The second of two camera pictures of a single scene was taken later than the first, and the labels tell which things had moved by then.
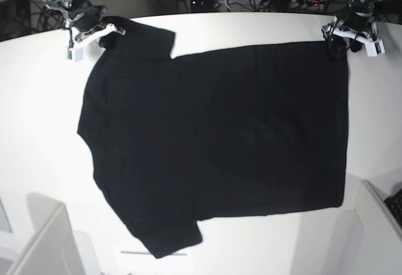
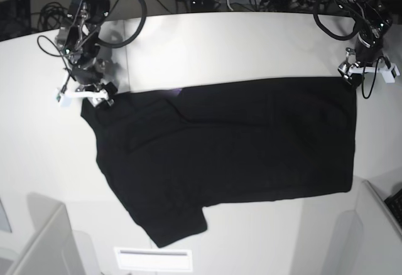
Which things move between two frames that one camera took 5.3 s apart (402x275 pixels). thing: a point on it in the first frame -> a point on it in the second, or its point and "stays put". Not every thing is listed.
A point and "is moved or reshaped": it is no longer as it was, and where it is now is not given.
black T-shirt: (250, 130) is moved or reshaped
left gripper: (85, 17) -> (86, 69)
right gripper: (358, 17) -> (369, 48)
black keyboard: (394, 204) stays put
